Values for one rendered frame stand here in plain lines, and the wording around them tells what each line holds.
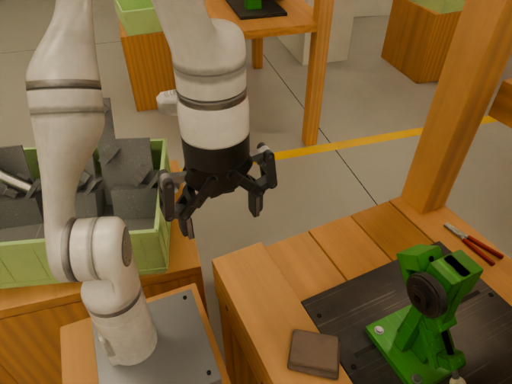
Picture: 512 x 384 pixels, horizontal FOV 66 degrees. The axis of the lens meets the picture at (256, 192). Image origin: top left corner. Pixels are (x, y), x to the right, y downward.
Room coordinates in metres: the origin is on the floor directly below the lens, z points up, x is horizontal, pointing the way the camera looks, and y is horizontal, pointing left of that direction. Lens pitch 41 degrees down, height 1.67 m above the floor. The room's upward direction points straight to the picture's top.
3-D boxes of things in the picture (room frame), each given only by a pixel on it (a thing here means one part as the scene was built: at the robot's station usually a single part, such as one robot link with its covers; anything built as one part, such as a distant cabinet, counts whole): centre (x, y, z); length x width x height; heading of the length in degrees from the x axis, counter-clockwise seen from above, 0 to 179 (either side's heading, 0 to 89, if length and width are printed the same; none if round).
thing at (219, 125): (0.38, 0.05, 1.47); 0.11 x 0.09 x 0.06; 26
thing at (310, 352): (0.37, -0.12, 0.91); 0.10 x 0.08 x 0.03; 77
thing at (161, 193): (0.33, 0.10, 1.37); 0.03 x 0.02 x 0.06; 26
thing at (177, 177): (0.34, 0.09, 1.39); 0.05 x 0.02 x 0.02; 116
